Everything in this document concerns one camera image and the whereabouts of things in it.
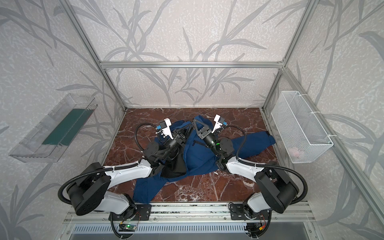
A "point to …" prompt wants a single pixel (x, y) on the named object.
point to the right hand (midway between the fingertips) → (194, 117)
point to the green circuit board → (126, 227)
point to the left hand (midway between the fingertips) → (193, 123)
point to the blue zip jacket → (194, 159)
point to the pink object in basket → (293, 151)
